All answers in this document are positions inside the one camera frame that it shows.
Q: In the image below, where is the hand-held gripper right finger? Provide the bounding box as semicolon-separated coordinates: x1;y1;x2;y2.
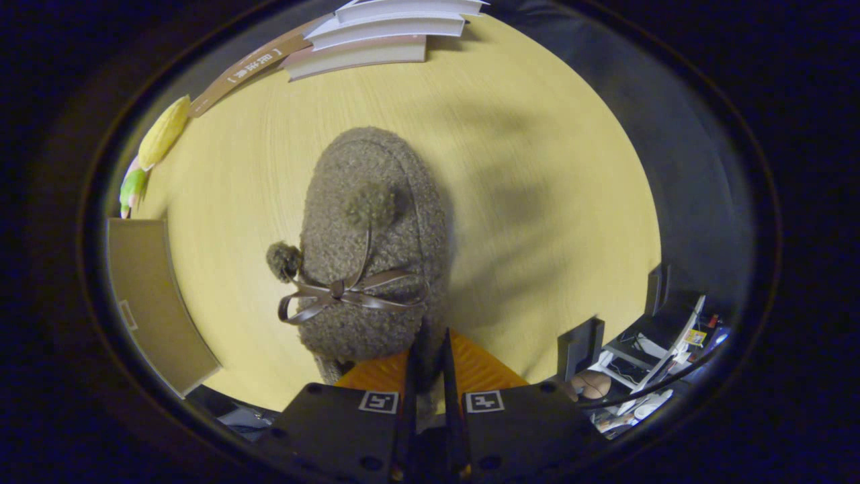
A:
437;328;602;484

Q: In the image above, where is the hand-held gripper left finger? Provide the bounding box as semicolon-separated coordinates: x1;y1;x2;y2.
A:
255;321;431;484

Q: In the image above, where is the brown fuzzy slipper shoe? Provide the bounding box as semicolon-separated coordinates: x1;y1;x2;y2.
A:
267;126;449;384

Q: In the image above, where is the beige fabric storage box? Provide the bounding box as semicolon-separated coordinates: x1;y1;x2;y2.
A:
107;216;222;399

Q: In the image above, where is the black panel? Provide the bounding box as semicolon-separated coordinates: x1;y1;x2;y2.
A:
556;317;605;382

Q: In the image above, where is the brown ball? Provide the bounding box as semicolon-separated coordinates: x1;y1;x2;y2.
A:
571;371;612;401

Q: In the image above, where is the white slanted board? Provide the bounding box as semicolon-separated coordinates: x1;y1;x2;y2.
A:
632;294;706;394

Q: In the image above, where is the green and pink plush toy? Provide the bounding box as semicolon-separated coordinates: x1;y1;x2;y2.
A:
120;158;150;219

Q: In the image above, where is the yellow macaron plush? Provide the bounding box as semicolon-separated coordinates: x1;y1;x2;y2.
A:
138;95;191;171

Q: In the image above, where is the brown book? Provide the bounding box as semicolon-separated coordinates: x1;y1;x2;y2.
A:
188;13;337;118

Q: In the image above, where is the white book with portrait cover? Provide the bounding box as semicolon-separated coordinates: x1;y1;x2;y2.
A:
336;0;488;24

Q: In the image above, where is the black cable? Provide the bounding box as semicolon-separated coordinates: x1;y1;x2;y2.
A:
581;346;716;411

